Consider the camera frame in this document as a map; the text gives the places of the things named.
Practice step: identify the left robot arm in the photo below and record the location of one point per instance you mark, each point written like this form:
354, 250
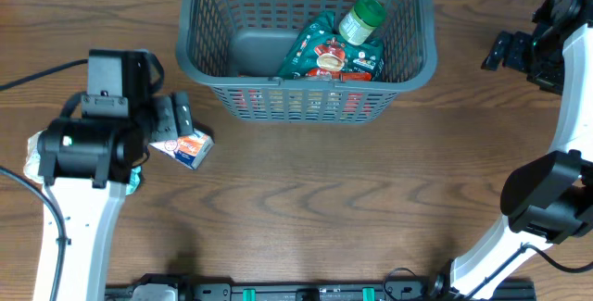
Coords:
86, 160

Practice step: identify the beige paper bag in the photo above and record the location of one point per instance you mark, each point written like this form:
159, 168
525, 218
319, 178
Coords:
33, 159

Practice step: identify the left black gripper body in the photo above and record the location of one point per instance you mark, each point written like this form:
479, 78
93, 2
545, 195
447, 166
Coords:
169, 119

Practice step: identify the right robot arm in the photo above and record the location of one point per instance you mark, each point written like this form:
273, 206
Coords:
549, 199

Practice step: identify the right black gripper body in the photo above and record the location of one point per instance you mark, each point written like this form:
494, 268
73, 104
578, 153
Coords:
517, 52

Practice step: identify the grey plastic slatted basket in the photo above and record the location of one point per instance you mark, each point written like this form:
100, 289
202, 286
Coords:
226, 44

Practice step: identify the orange spaghetti packet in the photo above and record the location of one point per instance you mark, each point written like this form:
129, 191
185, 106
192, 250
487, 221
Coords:
318, 105

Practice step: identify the green Nescafe coffee bag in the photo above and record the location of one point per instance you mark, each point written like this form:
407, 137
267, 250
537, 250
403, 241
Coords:
320, 52

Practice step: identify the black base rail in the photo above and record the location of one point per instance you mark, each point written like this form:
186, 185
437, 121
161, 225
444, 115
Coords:
181, 288

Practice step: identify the teal snack packet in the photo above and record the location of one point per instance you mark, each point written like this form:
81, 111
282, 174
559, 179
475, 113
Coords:
134, 181

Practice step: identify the Kleenex tissue multipack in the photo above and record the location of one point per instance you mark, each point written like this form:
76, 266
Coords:
188, 150

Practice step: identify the green lidded jar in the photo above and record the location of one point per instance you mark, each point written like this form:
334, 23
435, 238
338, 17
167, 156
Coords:
361, 20

